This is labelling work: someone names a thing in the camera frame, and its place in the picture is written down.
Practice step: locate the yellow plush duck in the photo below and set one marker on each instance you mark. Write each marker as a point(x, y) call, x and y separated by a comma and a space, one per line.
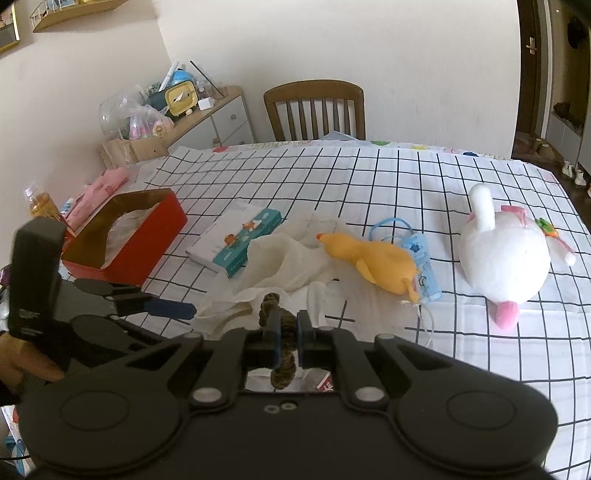
point(385, 265)

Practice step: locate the checkered white tablecloth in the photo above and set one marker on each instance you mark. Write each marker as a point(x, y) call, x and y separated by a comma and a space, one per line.
point(387, 193)

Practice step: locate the wooden wall shelf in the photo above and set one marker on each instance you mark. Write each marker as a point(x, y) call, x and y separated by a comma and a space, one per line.
point(50, 13)

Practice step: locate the small white blue tube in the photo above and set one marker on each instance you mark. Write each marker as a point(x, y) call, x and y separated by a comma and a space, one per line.
point(67, 207)

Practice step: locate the crumpled paper in box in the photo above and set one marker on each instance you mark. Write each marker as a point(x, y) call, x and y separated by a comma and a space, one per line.
point(121, 231)

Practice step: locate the grey shoe cabinet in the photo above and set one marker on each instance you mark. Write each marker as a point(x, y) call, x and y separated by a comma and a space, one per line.
point(569, 53)

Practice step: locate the white teal book box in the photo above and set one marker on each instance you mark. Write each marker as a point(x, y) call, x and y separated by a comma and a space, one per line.
point(223, 245)

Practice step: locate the yellow tissue box clock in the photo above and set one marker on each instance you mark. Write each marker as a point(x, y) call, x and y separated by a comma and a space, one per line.
point(181, 99)

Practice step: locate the white wooden cabinet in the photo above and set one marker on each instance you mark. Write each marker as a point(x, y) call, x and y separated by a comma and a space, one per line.
point(226, 124)

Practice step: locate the dark wooden door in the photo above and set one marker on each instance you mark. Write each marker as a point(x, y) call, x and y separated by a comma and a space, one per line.
point(530, 78)

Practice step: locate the amber drink bottle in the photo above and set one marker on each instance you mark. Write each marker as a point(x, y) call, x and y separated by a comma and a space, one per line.
point(41, 203)

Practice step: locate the white plush bunny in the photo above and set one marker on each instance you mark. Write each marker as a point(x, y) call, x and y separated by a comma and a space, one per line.
point(506, 255)

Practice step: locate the cream white cloth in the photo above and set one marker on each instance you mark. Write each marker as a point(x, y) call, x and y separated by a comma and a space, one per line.
point(290, 262)

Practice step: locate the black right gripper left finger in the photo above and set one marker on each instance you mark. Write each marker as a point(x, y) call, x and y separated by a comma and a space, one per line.
point(263, 347)

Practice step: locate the red tin box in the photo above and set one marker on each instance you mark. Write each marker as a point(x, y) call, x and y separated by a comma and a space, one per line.
point(85, 255)

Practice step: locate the blue pouch with strap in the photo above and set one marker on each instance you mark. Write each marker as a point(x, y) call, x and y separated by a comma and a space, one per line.
point(415, 242)

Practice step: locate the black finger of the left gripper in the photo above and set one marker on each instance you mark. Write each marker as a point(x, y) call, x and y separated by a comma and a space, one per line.
point(167, 308)

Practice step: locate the pink folded cloth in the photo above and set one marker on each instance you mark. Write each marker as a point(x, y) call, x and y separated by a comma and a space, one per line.
point(94, 195)

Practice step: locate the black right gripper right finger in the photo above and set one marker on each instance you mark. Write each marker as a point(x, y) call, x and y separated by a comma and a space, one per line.
point(315, 348)

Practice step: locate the person's left hand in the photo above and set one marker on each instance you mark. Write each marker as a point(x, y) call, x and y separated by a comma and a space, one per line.
point(19, 357)

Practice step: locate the clear plastic bag with toys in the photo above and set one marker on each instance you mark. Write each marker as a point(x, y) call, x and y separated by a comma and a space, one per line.
point(127, 115)

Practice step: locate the brown wooden chair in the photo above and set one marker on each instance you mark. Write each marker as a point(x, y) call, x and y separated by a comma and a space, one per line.
point(310, 109)

